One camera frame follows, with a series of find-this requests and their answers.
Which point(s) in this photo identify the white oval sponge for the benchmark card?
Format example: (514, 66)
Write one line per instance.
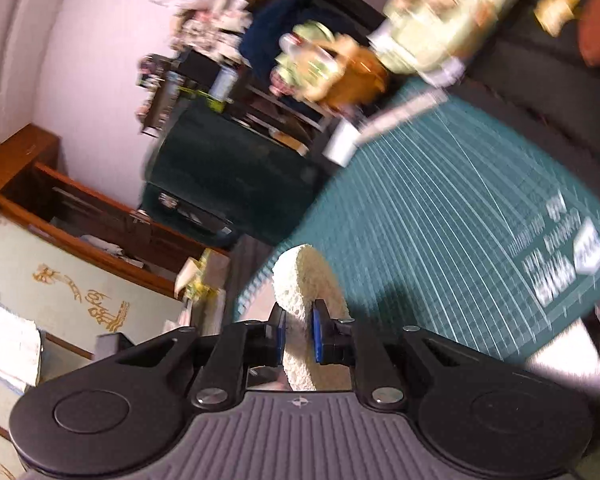
(310, 280)

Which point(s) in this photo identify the dark green pitcher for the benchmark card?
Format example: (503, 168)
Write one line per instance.
(230, 175)

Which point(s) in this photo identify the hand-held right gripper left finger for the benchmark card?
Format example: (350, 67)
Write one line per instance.
(280, 335)

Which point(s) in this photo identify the white card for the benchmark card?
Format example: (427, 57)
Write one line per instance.
(342, 145)

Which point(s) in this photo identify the dark blue knitted blanket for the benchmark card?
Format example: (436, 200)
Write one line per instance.
(275, 25)

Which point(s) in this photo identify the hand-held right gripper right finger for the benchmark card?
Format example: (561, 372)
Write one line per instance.
(318, 332)

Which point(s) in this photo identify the orange ceramic lidded mug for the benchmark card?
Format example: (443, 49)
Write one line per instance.
(350, 80)

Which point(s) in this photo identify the white cloth pile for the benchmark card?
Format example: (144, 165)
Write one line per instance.
(10, 340)

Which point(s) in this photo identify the green cutting mat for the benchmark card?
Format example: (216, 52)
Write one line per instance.
(430, 210)

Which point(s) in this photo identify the light green container lid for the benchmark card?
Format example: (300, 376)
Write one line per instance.
(440, 20)

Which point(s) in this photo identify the green patterned box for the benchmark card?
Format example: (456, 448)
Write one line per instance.
(210, 275)

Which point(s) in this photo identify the white pen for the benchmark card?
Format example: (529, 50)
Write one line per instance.
(400, 115)

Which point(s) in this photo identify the yellow ginkgo leaf ornament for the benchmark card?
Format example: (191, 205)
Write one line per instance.
(557, 7)

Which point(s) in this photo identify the cluttered dark desk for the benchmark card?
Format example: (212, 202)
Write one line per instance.
(195, 75)

